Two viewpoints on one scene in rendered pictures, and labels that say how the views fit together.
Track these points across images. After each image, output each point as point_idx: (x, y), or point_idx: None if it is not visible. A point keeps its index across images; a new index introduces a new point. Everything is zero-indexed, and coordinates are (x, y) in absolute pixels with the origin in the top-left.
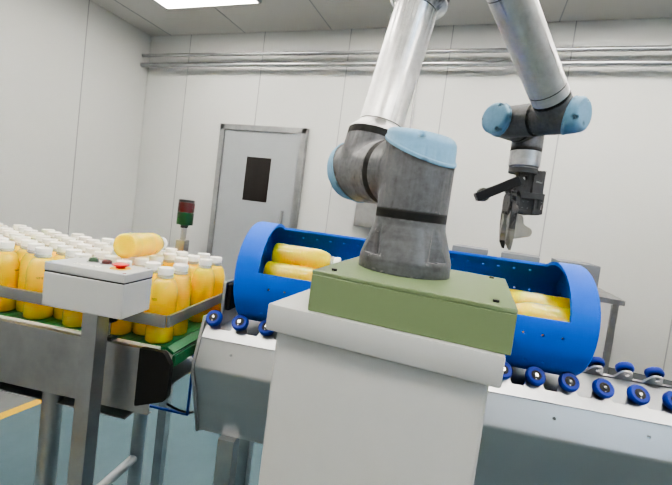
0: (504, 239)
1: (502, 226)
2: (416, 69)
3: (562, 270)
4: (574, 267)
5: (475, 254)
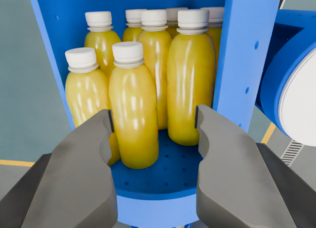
0: (198, 127)
1: (208, 151)
2: None
3: (118, 190)
4: (131, 214)
5: (229, 8)
